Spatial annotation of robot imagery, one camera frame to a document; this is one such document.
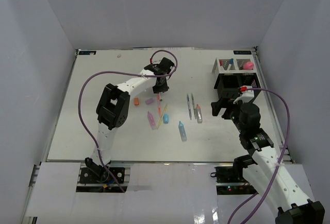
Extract white mesh organizer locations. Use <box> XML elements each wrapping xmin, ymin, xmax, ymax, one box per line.
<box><xmin>211</xmin><ymin>58</ymin><xmax>256</xmax><ymax>76</ymax></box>

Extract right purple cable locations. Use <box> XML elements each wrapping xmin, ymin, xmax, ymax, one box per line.
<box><xmin>228</xmin><ymin>87</ymin><xmax>291</xmax><ymax>224</ymax></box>

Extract blue stubby highlighter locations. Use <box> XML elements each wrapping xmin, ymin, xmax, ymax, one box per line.
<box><xmin>178</xmin><ymin>121</ymin><xmax>187</xmax><ymax>142</ymax></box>

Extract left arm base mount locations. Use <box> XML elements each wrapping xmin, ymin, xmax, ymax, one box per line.
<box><xmin>76</xmin><ymin>165</ymin><xmax>130</xmax><ymax>193</ymax></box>

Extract pink stubby highlighter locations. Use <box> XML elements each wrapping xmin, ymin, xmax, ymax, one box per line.
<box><xmin>147</xmin><ymin>111</ymin><xmax>157</xmax><ymax>130</ymax></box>

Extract purple highlighter cap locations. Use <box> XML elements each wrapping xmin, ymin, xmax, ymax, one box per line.
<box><xmin>145</xmin><ymin>98</ymin><xmax>155</xmax><ymax>105</ymax></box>

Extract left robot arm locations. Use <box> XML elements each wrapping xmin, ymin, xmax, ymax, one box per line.
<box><xmin>78</xmin><ymin>58</ymin><xmax>177</xmax><ymax>185</ymax></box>

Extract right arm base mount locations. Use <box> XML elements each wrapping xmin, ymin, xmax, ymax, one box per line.
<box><xmin>210</xmin><ymin>166</ymin><xmax>256</xmax><ymax>195</ymax></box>

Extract black mesh organizer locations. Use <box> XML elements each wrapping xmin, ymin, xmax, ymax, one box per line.
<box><xmin>214</xmin><ymin>73</ymin><xmax>261</xmax><ymax>99</ymax></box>

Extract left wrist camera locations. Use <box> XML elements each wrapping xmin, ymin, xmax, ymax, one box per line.
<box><xmin>151</xmin><ymin>57</ymin><xmax>175</xmax><ymax>74</ymax></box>

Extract red capped marker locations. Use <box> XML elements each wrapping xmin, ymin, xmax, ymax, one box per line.
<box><xmin>219</xmin><ymin>60</ymin><xmax>224</xmax><ymax>71</ymax></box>

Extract yellow slim highlighter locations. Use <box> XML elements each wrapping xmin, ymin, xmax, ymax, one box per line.
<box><xmin>157</xmin><ymin>104</ymin><xmax>168</xmax><ymax>129</ymax></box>

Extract left blue table label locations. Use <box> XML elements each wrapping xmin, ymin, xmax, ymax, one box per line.
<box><xmin>78</xmin><ymin>50</ymin><xmax>96</xmax><ymax>56</ymax></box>

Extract blue capped marker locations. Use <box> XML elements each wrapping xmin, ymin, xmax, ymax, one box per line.
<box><xmin>226</xmin><ymin>58</ymin><xmax>234</xmax><ymax>71</ymax></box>

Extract orange stubby highlighter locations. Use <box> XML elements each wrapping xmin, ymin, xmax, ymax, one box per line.
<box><xmin>195</xmin><ymin>105</ymin><xmax>203</xmax><ymax>124</ymax></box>

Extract right blue table label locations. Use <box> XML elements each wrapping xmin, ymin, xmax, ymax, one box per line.
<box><xmin>233</xmin><ymin>50</ymin><xmax>252</xmax><ymax>55</ymax></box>

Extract orange highlighter cap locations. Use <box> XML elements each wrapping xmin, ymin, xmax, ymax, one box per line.
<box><xmin>134</xmin><ymin>98</ymin><xmax>140</xmax><ymax>106</ymax></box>

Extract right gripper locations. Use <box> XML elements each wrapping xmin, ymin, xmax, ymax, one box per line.
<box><xmin>211</xmin><ymin>96</ymin><xmax>248</xmax><ymax>133</ymax></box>

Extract blue highlighter cap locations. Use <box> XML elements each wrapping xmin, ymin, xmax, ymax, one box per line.
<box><xmin>163</xmin><ymin>113</ymin><xmax>169</xmax><ymax>124</ymax></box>

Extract blue table label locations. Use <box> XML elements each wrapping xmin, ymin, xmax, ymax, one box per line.
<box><xmin>233</xmin><ymin>50</ymin><xmax>252</xmax><ymax>55</ymax></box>
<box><xmin>78</xmin><ymin>50</ymin><xmax>96</xmax><ymax>56</ymax></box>

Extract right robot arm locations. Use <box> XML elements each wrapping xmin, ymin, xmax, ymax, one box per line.
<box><xmin>211</xmin><ymin>100</ymin><xmax>325</xmax><ymax>223</ymax></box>

